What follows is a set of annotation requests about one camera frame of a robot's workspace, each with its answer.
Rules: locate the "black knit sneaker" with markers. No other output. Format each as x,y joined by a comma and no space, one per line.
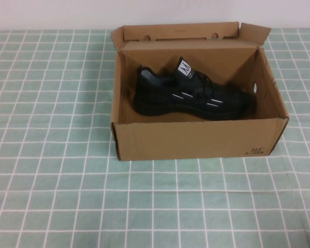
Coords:
157,98

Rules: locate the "brown cardboard shoe box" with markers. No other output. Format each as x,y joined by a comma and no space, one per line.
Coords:
196,139

